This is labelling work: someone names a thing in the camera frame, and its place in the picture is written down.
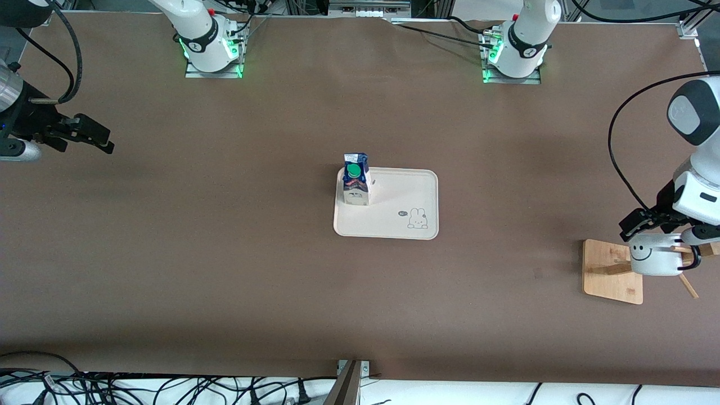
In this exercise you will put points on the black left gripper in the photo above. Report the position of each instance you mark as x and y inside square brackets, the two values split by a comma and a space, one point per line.
[664, 203]

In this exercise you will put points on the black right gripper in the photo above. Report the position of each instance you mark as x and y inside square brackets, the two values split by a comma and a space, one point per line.
[35, 119]

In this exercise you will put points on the white smiley enamel mug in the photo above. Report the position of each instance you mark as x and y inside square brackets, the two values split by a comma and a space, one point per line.
[652, 257]

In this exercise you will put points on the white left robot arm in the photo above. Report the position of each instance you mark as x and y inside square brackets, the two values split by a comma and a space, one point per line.
[697, 118]

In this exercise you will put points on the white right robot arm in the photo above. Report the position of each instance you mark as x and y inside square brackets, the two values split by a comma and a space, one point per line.
[194, 28]

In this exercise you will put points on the wooden cup stand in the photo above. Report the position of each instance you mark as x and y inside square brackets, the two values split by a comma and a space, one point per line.
[610, 275]

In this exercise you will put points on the cream tray with bunny print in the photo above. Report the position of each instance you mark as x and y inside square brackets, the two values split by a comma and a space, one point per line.
[394, 208]

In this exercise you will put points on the aluminium corner profile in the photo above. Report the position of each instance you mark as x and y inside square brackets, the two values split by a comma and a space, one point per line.
[689, 25]

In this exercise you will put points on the slanted grey beam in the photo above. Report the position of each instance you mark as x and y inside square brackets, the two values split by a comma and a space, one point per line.
[346, 388]

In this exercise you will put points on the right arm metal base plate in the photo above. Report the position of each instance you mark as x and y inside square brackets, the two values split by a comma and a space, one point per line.
[214, 74]

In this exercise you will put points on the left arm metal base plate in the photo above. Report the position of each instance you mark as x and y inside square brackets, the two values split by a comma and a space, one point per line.
[512, 80]

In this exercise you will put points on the small metal bracket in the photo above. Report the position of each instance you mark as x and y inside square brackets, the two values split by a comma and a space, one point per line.
[363, 367]

